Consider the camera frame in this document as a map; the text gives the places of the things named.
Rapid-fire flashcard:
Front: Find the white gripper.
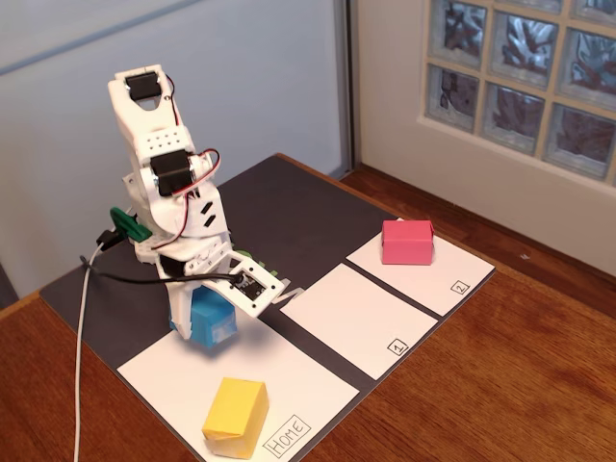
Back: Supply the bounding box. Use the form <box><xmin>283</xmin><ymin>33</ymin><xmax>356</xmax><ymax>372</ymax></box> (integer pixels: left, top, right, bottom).
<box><xmin>156</xmin><ymin>235</ymin><xmax>236</xmax><ymax>341</ymax></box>

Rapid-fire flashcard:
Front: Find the blue paper box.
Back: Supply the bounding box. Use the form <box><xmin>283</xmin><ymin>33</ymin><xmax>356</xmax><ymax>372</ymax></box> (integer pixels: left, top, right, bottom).
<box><xmin>190</xmin><ymin>286</ymin><xmax>240</xmax><ymax>351</ymax></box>

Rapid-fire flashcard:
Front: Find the yellow paper box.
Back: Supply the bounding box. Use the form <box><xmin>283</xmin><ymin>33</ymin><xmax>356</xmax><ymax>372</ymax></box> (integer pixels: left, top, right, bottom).
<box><xmin>200</xmin><ymin>376</ymin><xmax>270</xmax><ymax>461</ymax></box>

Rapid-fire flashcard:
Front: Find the white sheet marked HOME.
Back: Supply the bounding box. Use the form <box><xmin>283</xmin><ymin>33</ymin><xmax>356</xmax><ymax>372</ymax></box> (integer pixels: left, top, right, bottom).
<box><xmin>116</xmin><ymin>315</ymin><xmax>362</xmax><ymax>462</ymax></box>

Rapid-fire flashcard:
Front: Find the pink paper box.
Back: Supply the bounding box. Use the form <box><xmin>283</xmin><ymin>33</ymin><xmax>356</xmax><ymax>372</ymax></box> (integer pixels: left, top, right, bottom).
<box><xmin>380</xmin><ymin>218</ymin><xmax>437</xmax><ymax>267</ymax></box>

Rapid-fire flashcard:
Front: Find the black mat with WROB print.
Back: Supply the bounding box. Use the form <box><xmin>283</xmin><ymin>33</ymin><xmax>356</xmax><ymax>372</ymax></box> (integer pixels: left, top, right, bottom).
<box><xmin>38</xmin><ymin>152</ymin><xmax>498</xmax><ymax>462</ymax></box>

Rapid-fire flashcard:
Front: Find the green clamp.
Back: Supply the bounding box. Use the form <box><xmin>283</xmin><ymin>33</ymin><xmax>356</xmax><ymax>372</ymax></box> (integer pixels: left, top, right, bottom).
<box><xmin>109</xmin><ymin>206</ymin><xmax>151</xmax><ymax>243</ymax></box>

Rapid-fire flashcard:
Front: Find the white sheet marked 1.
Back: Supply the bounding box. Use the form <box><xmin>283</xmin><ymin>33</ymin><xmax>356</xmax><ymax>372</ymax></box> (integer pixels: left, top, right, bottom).
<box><xmin>280</xmin><ymin>263</ymin><xmax>440</xmax><ymax>381</ymax></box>

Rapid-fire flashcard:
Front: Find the white sheet marked 2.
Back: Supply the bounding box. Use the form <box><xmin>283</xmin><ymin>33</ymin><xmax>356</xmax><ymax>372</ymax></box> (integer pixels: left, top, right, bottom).
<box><xmin>346</xmin><ymin>217</ymin><xmax>497</xmax><ymax>318</ymax></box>

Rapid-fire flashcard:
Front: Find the glass block window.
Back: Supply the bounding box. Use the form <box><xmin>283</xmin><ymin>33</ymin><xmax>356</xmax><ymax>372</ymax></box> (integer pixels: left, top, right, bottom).
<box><xmin>423</xmin><ymin>0</ymin><xmax>616</xmax><ymax>189</ymax></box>

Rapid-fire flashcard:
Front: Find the black camera cable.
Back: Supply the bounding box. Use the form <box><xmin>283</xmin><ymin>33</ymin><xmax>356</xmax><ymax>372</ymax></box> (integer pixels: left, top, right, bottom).
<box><xmin>79</xmin><ymin>254</ymin><xmax>242</xmax><ymax>286</ymax></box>

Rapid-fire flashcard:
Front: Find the camera board in white frame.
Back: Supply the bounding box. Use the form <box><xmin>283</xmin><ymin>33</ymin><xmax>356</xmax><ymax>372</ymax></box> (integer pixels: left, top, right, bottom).
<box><xmin>190</xmin><ymin>252</ymin><xmax>286</xmax><ymax>320</ymax></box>

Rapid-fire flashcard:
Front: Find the black cable plug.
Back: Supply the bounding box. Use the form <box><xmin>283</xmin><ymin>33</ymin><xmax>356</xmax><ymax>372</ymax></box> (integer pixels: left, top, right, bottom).
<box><xmin>93</xmin><ymin>228</ymin><xmax>124</xmax><ymax>254</ymax></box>

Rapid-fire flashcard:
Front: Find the white cable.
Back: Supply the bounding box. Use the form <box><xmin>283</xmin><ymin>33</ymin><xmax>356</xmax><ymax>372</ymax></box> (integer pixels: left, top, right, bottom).
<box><xmin>71</xmin><ymin>243</ymin><xmax>105</xmax><ymax>462</ymax></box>

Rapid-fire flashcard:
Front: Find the grey metal frame post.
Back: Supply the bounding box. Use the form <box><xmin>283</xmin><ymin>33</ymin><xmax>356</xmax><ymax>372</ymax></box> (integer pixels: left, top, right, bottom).
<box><xmin>333</xmin><ymin>0</ymin><xmax>360</xmax><ymax>180</ymax></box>

